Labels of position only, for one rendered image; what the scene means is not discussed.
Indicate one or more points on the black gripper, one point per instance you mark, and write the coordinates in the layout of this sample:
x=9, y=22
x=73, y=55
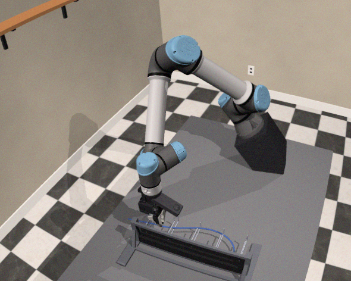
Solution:
x=148, y=207

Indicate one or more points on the grey metal rack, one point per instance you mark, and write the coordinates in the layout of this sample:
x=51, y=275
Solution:
x=190, y=249

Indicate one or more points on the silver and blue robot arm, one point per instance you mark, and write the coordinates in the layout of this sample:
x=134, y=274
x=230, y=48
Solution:
x=241, y=101

